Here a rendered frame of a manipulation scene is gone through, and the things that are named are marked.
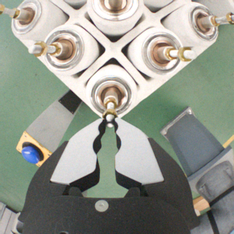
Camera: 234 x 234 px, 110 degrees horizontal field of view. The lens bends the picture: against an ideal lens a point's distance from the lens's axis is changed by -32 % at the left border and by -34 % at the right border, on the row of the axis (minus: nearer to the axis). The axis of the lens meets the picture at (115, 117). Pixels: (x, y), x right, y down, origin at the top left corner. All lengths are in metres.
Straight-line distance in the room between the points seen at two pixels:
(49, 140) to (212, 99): 0.69
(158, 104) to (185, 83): 0.15
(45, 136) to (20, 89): 0.42
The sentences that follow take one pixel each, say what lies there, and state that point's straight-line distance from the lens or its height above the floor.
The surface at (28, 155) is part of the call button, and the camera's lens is 0.25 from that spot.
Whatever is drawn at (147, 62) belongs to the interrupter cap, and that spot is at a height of 0.25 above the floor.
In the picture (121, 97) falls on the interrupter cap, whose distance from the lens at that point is 0.22.
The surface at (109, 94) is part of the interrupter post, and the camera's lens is 0.19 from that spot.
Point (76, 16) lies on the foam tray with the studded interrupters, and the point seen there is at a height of 0.18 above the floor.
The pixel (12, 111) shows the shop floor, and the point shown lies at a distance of 0.74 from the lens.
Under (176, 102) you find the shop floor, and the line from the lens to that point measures 0.56.
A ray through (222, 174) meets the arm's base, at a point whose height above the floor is 0.34.
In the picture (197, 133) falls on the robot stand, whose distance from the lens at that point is 0.49.
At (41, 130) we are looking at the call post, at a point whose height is 0.28.
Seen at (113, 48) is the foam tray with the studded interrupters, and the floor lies 0.18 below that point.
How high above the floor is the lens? 0.45
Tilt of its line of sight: 61 degrees down
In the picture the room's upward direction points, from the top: 179 degrees clockwise
